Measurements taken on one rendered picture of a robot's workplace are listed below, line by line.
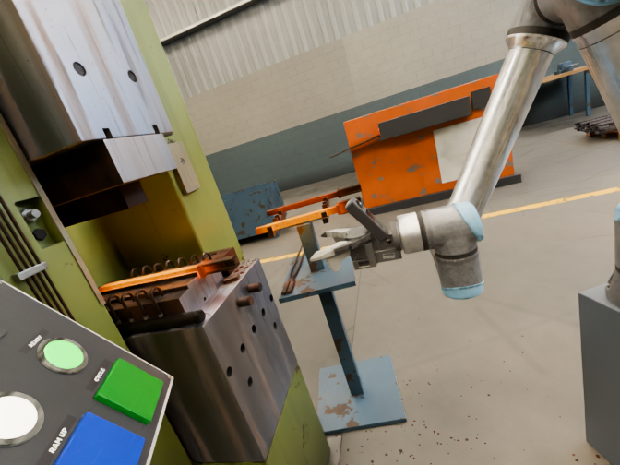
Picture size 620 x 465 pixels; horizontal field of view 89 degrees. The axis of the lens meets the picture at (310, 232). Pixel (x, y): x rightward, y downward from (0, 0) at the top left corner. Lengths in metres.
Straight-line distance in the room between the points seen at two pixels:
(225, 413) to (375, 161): 3.65
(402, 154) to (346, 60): 4.50
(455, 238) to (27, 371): 0.71
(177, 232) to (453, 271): 0.89
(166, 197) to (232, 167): 8.04
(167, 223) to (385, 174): 3.38
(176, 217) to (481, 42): 7.95
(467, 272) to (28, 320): 0.75
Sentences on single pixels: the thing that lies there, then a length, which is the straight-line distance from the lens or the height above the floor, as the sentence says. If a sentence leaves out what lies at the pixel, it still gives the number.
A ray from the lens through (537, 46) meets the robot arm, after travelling 0.86.
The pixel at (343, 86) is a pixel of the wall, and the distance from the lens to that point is 8.29.
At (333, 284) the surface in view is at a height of 0.71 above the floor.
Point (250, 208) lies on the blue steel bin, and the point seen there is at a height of 0.51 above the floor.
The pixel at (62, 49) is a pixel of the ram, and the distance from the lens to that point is 0.85.
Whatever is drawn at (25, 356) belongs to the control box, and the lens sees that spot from 0.51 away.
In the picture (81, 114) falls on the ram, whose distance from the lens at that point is 0.80.
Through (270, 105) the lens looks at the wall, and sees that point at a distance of 8.65.
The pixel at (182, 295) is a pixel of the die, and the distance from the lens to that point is 0.86.
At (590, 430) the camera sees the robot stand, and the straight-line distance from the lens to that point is 1.56.
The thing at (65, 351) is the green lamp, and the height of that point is 1.09.
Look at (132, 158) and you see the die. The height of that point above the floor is 1.32.
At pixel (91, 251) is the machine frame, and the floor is 1.10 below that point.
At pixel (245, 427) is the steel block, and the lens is 0.99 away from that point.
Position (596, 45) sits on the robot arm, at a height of 1.25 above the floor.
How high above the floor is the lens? 1.25
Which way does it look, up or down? 17 degrees down
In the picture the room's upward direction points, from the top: 18 degrees counter-clockwise
